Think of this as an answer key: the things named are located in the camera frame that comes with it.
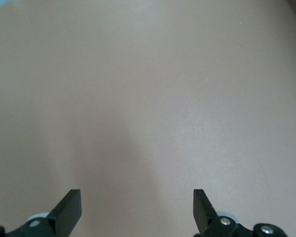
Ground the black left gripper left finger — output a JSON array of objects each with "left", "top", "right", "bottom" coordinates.
[{"left": 0, "top": 189, "right": 83, "bottom": 237}]

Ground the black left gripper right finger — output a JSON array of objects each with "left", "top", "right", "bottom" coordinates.
[{"left": 193, "top": 189, "right": 290, "bottom": 237}]

